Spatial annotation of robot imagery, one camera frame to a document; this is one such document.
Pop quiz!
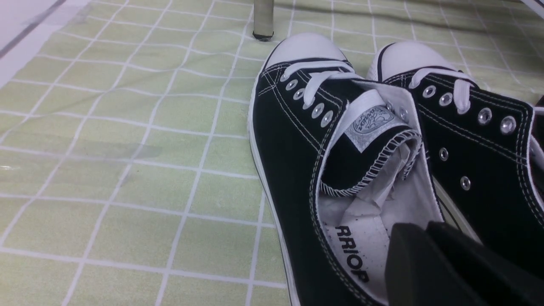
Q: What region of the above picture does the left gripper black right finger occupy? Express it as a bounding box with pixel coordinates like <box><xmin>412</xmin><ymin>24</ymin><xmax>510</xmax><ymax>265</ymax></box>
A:
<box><xmin>427</xmin><ymin>221</ymin><xmax>544</xmax><ymax>306</ymax></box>

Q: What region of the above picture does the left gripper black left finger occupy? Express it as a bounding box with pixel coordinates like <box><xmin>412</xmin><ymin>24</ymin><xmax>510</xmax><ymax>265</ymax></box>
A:
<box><xmin>385</xmin><ymin>223</ymin><xmax>485</xmax><ymax>306</ymax></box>

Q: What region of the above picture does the black canvas sneaker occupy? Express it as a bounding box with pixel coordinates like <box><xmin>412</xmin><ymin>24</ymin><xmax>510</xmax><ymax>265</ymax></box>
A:
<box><xmin>367</xmin><ymin>41</ymin><xmax>544</xmax><ymax>278</ymax></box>
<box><xmin>248</xmin><ymin>33</ymin><xmax>443</xmax><ymax>306</ymax></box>

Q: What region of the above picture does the stainless steel shoe rack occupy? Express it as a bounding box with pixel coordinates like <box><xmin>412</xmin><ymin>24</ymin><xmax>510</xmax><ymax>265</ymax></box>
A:
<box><xmin>252</xmin><ymin>0</ymin><xmax>275</xmax><ymax>41</ymax></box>

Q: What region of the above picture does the green checked tablecloth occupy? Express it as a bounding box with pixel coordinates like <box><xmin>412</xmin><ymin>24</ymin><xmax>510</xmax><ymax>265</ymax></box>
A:
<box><xmin>0</xmin><ymin>0</ymin><xmax>543</xmax><ymax>306</ymax></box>

